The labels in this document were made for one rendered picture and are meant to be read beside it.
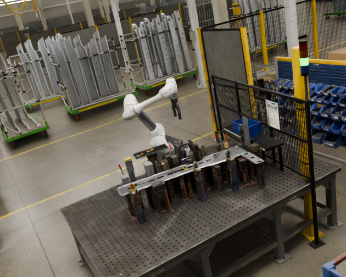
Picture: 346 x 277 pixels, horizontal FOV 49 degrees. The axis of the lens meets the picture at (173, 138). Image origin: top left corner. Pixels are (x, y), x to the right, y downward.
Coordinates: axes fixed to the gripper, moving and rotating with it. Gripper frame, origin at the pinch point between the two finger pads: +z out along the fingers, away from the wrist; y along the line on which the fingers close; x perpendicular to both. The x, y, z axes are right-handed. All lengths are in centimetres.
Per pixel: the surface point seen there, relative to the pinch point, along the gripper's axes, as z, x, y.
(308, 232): 141, 93, 73
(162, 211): 72, -49, 46
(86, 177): 146, -95, -265
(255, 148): 43, 61, 42
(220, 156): 46, 28, 27
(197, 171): 43, -7, 47
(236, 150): 46, 48, 26
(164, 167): 43, -29, 13
